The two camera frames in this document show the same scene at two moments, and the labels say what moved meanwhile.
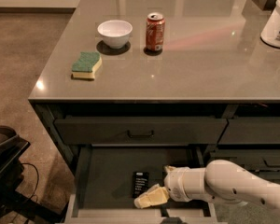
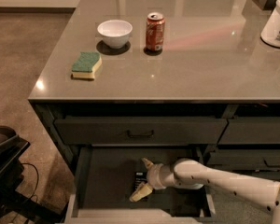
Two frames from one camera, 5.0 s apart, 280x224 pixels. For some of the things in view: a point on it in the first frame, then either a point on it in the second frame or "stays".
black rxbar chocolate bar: x=140 y=182 stays
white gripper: x=175 y=184 to x=153 y=176
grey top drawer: x=136 y=131 stays
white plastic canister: x=275 y=30 stays
